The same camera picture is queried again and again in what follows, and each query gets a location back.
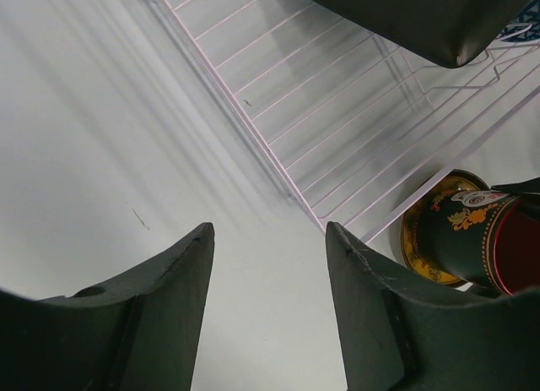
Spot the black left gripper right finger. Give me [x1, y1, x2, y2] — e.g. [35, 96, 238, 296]
[326, 222, 539, 390]

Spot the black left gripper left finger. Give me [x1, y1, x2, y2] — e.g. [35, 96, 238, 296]
[1, 223, 214, 390]

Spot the clear wire dish rack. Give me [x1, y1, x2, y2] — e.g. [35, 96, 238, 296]
[153, 0, 539, 241]

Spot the black floral square plate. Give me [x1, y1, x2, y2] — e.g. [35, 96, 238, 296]
[311, 0, 531, 68]

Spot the blue patterned bowl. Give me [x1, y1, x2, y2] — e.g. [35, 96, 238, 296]
[496, 7, 539, 43]

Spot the red black mug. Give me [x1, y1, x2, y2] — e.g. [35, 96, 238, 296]
[413, 179, 539, 295]

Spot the black gold saucer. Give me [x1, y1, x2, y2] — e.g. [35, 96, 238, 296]
[400, 169, 489, 289]

